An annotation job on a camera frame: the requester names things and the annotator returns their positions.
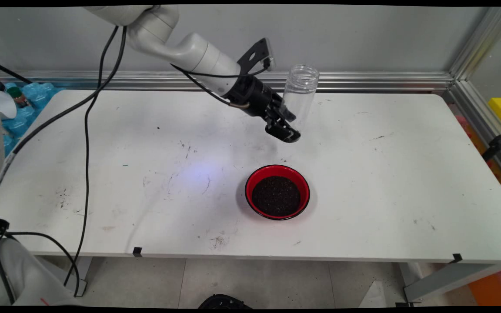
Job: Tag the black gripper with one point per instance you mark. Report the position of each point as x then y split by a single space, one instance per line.
252 98

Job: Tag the clear plastic jar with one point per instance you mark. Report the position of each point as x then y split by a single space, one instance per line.
302 93

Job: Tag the red bowl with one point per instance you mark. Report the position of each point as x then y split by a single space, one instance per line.
276 170

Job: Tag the black granules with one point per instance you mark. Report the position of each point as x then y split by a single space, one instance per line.
276 196

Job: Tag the black round floor object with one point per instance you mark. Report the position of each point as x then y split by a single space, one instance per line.
224 302

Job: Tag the black table edge clip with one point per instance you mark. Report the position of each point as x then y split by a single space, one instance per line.
137 251
457 258

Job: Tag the black clamp stand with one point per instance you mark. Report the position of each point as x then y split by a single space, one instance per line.
498 142

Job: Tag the grey table leg beam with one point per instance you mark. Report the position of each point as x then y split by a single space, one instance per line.
446 278

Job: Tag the white table leg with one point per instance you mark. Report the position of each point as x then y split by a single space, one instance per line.
86 267

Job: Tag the blue plastic bottle pack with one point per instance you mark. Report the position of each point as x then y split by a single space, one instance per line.
37 93

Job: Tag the small green-capped bottle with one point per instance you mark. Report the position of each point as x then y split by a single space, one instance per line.
15 92

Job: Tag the white round lid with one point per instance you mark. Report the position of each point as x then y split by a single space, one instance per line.
6 104

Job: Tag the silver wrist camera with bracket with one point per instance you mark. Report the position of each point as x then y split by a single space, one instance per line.
255 54

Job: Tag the aluminium frame rail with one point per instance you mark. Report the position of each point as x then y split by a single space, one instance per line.
476 114
363 81

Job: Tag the aluminium frame post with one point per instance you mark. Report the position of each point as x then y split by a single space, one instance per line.
481 41

